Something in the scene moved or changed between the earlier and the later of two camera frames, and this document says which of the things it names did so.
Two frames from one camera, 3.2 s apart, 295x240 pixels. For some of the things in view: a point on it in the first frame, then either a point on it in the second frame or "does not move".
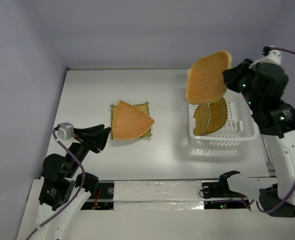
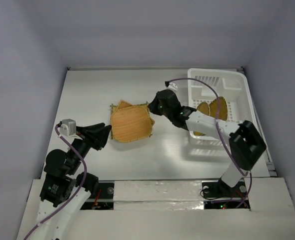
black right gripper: x=234 y=78 -> x=157 y=104
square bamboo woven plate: x=143 y=107 does not move
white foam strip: x=158 y=195 does not move
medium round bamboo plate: x=217 y=116 does not move
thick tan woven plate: x=205 y=82 -> x=130 y=124
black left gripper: x=96 y=134 does not move
